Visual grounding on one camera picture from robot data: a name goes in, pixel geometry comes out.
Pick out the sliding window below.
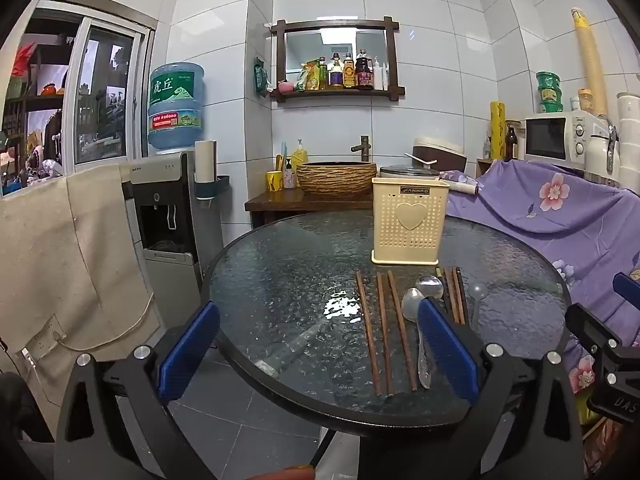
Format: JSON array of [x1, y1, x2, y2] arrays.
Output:
[[0, 0, 157, 196]]

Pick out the white microwave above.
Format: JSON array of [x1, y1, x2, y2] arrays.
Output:
[[523, 111, 608, 171]]

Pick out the dark soy sauce bottle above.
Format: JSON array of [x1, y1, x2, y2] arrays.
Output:
[[355, 49, 376, 90]]

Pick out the woven pattern wash basin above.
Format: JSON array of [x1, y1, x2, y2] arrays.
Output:
[[296, 161, 377, 197]]

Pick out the tall yellow white roll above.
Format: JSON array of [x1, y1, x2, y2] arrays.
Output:
[[571, 7, 610, 116]]

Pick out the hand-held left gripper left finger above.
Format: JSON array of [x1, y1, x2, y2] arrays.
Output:
[[54, 301, 221, 480]]

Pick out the white paper cup stack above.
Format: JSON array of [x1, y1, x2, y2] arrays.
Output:
[[194, 140, 217, 183]]

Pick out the blue water jug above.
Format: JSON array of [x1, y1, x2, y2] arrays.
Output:
[[147, 62, 206, 156]]

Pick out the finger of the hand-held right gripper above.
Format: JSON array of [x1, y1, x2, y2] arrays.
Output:
[[564, 301, 640, 397], [613, 271, 640, 312]]

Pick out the brown white rice cooker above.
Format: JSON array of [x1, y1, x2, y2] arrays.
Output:
[[412, 136, 468, 173]]

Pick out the dark teal cup holder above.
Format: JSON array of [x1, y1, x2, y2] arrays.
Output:
[[194, 175, 231, 207]]

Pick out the purple floral cloth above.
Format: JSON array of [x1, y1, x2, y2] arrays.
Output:
[[440, 159, 640, 431]]

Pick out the white electric kettle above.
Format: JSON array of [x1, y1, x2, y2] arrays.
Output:
[[584, 115, 623, 183]]

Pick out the metal spoon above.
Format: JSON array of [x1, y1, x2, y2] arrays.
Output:
[[416, 275, 445, 306], [401, 287, 433, 391]]

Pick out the clear plastic spoon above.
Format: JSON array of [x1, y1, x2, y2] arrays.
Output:
[[466, 281, 489, 328]]

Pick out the bronze faucet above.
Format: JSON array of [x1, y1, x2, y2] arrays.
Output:
[[350, 134, 373, 163]]

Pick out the green packet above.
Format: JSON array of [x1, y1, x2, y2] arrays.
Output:
[[254, 57, 273, 97]]

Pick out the beige plastic utensil holder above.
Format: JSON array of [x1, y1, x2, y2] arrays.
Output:
[[371, 176, 451, 266]]

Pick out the white pot with lid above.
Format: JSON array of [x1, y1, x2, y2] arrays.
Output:
[[379, 162, 485, 197]]

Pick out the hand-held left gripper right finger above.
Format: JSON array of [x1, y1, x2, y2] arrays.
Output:
[[360, 299, 586, 480]]

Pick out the dark wooden cabinet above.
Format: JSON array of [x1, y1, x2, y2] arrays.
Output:
[[244, 191, 376, 231]]

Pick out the purple label oil bottle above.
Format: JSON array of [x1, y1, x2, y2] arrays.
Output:
[[328, 52, 346, 89]]

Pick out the grey water dispenser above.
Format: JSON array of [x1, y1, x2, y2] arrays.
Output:
[[122, 150, 226, 313]]

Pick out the yellow seasoning packet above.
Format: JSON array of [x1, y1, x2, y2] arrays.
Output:
[[300, 60, 323, 92]]

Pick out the beige cloth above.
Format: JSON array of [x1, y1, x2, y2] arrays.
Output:
[[0, 162, 166, 411]]

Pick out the wooden framed mirror shelf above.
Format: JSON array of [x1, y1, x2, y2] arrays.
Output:
[[269, 16, 406, 104]]

